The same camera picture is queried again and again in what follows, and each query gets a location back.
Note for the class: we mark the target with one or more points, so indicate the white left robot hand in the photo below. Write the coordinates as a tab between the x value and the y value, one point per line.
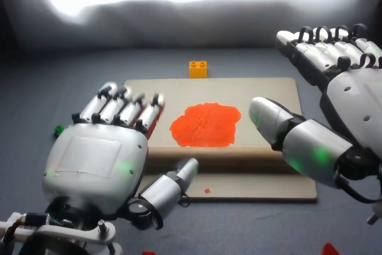
95	162

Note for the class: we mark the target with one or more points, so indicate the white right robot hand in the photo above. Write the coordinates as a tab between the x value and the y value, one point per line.
352	99

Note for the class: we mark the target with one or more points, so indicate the wooden rolling pin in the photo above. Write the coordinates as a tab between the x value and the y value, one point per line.
232	162

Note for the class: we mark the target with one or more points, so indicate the green toy brick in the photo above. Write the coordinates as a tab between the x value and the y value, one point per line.
58	131

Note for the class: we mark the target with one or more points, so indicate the grey table cloth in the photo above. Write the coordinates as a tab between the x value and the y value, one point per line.
59	87

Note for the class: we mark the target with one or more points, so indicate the flat orange dough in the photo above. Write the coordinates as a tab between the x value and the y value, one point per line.
206	126

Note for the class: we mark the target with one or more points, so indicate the pale wooden board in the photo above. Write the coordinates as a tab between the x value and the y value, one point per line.
215	93

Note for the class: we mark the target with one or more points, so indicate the yellow toy brick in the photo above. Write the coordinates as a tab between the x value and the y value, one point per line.
198	71

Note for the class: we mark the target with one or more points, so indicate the red toy piece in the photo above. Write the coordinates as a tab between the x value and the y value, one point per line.
329	249

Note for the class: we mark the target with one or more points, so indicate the white backdrop sheet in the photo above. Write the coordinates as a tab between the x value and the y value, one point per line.
179	28

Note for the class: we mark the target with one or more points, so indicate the white left camera bracket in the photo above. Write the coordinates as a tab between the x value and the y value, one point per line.
109	235

